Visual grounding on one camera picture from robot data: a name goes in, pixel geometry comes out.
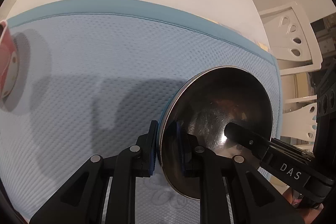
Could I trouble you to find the blue steel bowl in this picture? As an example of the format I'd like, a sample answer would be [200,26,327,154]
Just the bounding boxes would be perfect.
[157,66,273,200]

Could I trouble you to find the pink patterned bowl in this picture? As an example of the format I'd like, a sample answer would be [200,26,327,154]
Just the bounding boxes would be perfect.
[0,20,19,99]

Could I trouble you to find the person's hand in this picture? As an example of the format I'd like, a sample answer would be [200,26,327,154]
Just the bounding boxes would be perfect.
[282,187,324,210]

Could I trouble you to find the white chair right near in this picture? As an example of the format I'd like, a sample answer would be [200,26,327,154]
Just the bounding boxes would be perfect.
[281,95,317,152]

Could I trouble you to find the white chair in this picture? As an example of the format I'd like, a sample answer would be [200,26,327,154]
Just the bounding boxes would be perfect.
[259,2,323,76]
[281,95,317,152]

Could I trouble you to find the light blue waffle mat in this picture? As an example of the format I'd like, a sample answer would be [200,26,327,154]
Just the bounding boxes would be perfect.
[1,0,282,219]

